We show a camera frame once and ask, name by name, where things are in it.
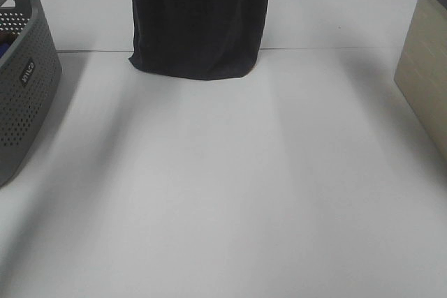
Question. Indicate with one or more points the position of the dark navy towel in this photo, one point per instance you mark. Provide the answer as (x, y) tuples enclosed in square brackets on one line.
[(197, 39)]

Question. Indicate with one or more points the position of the grey perforated plastic basket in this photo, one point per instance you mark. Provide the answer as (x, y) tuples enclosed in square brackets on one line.
[(30, 74)]

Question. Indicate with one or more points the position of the beige bin with grey rim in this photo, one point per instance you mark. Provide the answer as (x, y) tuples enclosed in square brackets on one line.
[(421, 70)]

